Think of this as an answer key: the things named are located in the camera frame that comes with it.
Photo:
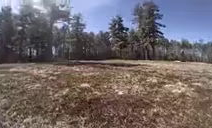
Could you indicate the wood of trees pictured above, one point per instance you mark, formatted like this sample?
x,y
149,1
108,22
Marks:
x,y
77,43

